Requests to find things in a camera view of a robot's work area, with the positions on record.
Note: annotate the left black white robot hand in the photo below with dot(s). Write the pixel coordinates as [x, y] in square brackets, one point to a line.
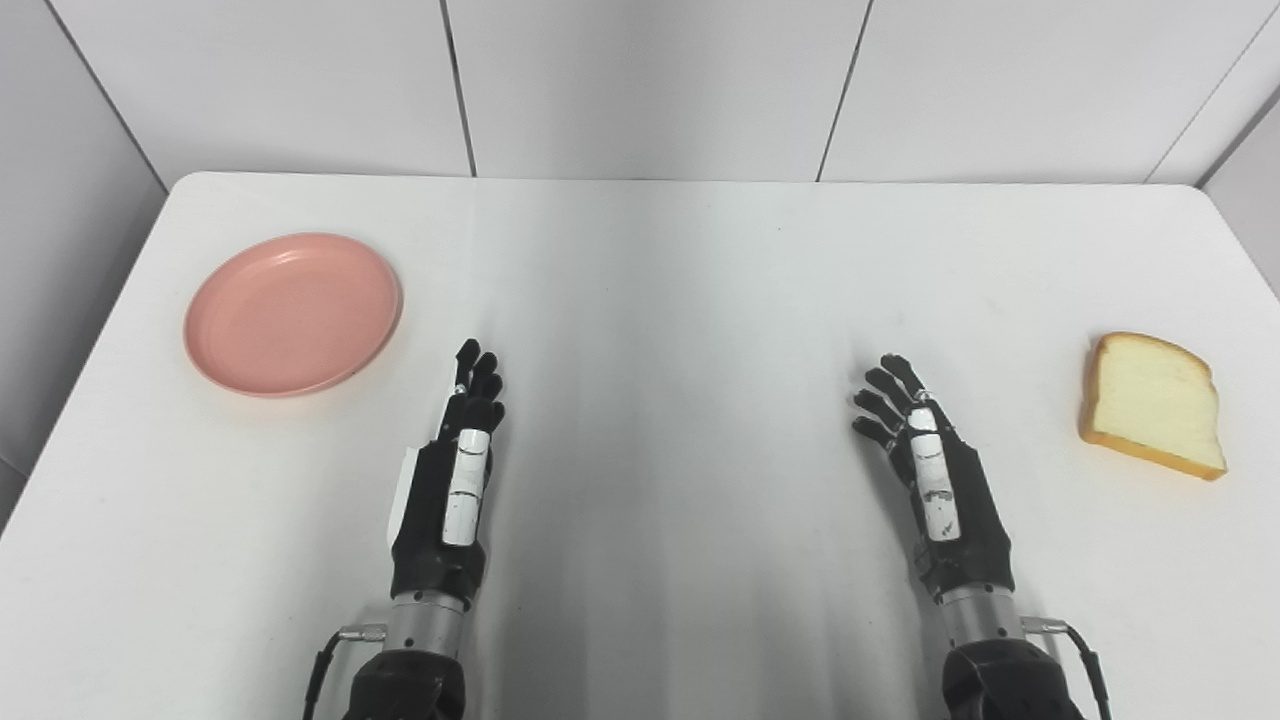
[440, 520]

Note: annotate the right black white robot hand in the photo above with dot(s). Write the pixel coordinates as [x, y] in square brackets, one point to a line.
[965, 520]

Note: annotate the slice of white bread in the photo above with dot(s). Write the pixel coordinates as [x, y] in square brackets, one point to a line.
[1155, 405]

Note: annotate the pink round plate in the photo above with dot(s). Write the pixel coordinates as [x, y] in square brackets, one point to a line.
[292, 315]

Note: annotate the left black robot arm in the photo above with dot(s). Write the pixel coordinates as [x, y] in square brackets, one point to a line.
[415, 655]

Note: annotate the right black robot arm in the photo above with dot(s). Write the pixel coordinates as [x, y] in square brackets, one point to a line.
[1000, 660]

